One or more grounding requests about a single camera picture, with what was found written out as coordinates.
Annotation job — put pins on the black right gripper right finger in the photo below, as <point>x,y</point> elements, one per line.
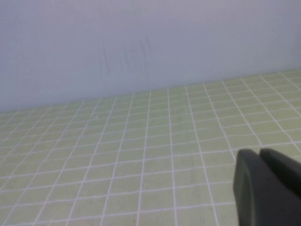
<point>284,171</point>

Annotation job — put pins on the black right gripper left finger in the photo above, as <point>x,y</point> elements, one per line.
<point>258,193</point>

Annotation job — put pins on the green white grid tablecloth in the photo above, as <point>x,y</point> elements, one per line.
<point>117,153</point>

